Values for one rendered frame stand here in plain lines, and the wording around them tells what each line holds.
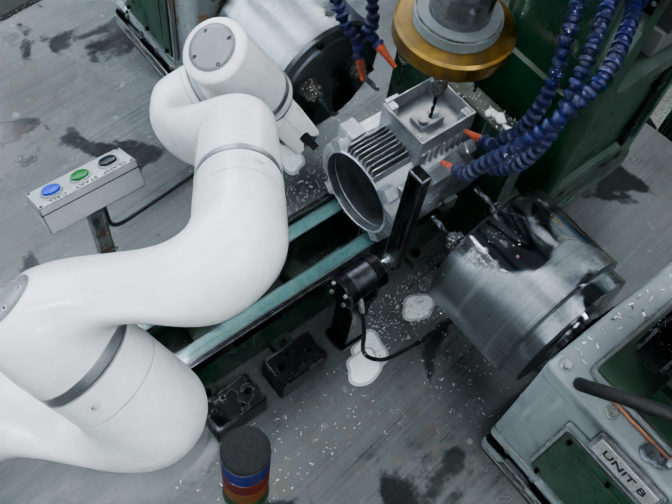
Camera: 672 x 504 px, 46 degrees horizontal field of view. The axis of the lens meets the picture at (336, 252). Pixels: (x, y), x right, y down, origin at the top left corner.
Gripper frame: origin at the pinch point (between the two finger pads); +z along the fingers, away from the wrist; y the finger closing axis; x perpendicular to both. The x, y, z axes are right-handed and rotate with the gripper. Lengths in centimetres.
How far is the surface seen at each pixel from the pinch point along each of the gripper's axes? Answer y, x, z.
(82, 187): -16.2, -30.8, -7.7
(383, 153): 6.9, 6.8, 10.8
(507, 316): 40.1, 3.4, 8.5
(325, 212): 1.8, -7.8, 24.3
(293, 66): -15.1, 6.0, 8.5
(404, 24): 2.3, 21.1, -7.1
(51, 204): -16.1, -35.4, -10.4
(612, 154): 24, 40, 51
